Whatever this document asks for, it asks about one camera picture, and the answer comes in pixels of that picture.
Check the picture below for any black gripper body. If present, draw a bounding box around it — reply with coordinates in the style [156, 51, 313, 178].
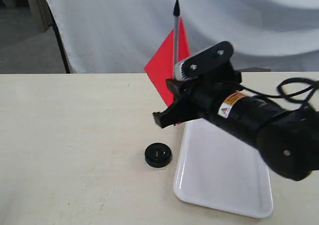
[174, 62, 242, 121]

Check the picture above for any red flag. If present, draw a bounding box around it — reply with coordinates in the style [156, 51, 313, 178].
[144, 0, 191, 126]

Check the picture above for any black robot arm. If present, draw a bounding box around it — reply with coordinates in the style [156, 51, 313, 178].
[153, 62, 319, 181]

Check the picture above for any black round base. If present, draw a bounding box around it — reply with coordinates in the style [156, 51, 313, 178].
[144, 143, 172, 168]

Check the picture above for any white rectangular plastic tray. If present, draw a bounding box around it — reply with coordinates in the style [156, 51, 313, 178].
[173, 119, 273, 219]

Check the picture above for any white backdrop cloth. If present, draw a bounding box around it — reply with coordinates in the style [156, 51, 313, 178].
[39, 0, 319, 74]

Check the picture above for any black backdrop stand pole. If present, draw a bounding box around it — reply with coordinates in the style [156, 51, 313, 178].
[45, 0, 73, 74]

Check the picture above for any wrist camera with black bracket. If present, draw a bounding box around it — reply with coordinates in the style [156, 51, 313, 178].
[173, 41, 234, 81]

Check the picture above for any black cable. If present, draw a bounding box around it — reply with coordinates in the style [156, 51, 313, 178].
[239, 78, 319, 106]

